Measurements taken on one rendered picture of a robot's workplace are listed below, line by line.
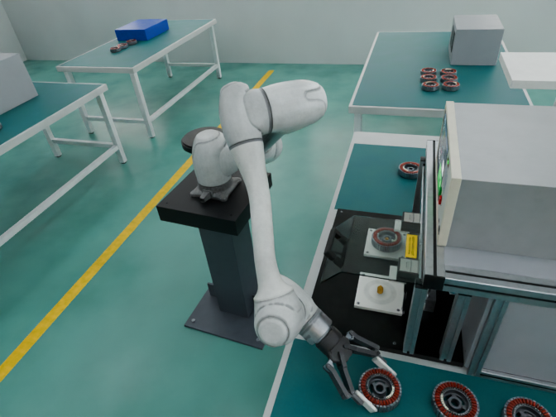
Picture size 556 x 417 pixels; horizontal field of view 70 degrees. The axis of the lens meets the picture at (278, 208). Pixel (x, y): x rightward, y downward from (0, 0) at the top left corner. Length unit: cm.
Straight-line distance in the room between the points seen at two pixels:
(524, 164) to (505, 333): 42
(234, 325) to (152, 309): 53
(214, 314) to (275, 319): 146
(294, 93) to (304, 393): 84
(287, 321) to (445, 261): 41
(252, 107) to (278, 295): 51
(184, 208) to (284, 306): 92
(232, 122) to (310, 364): 74
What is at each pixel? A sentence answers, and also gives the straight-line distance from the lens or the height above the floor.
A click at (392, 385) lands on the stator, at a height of 78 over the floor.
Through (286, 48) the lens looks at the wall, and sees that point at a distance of 612.
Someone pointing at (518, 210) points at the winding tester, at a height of 125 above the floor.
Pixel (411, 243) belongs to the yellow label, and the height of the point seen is 107.
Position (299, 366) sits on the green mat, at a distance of 126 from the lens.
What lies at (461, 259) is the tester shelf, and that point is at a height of 111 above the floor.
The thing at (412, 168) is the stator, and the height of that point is 78.
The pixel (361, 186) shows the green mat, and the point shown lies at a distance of 192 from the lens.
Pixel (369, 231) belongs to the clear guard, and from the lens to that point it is 118.
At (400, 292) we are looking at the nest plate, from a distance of 141.
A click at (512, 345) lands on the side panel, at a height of 90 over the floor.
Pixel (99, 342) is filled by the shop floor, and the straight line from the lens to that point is 251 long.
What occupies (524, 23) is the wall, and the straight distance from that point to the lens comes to 593.
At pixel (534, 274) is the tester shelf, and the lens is 109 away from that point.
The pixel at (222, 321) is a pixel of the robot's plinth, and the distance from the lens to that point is 233.
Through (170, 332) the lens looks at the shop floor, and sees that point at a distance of 239.
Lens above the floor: 183
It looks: 37 degrees down
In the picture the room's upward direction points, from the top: 6 degrees counter-clockwise
